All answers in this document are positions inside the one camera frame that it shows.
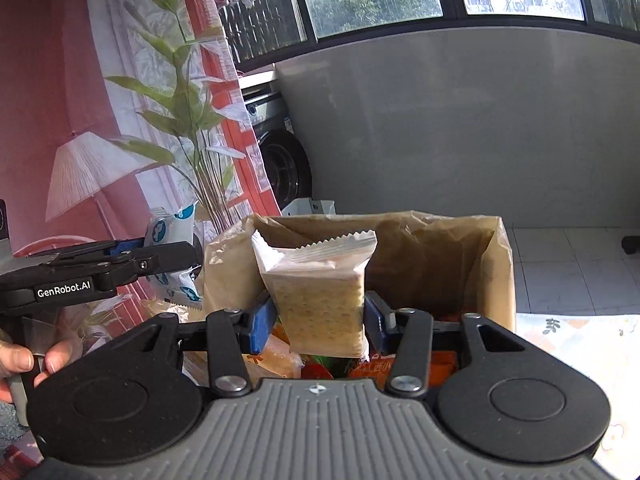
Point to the brown cardboard box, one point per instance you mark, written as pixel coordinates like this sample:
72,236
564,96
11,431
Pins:
443,266

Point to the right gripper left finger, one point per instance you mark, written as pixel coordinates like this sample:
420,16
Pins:
232,329

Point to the red white curtain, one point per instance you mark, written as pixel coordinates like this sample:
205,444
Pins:
118,54

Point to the cracker packet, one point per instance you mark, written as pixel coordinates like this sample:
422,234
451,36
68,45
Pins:
318,290

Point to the floral checkered tablecloth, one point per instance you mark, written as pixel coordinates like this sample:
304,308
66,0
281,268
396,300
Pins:
605,348

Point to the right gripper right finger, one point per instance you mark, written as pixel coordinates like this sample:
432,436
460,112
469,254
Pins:
385,326

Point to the person's left hand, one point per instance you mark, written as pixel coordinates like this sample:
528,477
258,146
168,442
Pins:
67,349

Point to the blue white snack packet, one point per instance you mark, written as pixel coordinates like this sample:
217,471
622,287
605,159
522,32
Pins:
171,238

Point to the artificial green plant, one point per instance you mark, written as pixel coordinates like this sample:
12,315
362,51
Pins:
183,103

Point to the washing machine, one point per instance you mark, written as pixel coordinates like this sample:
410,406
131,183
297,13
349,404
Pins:
285,159

